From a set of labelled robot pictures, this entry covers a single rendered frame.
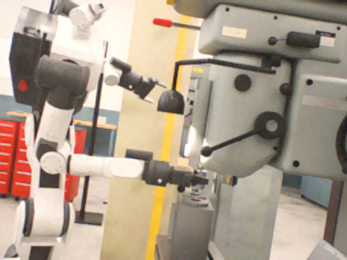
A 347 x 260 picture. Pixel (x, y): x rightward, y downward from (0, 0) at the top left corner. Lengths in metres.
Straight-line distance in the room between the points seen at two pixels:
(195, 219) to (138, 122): 1.50
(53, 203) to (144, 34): 1.56
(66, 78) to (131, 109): 1.56
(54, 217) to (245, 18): 0.98
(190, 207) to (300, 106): 0.55
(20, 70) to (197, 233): 0.80
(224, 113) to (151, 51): 1.84
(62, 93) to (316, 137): 0.75
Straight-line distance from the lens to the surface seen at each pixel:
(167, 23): 1.31
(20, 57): 1.56
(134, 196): 2.98
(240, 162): 1.16
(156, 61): 2.93
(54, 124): 1.45
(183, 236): 1.53
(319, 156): 1.19
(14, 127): 5.95
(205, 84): 1.20
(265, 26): 1.14
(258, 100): 1.15
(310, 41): 1.14
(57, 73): 1.39
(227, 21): 1.12
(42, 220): 1.67
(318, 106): 1.18
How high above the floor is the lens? 1.47
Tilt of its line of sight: 3 degrees down
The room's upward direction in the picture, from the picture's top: 8 degrees clockwise
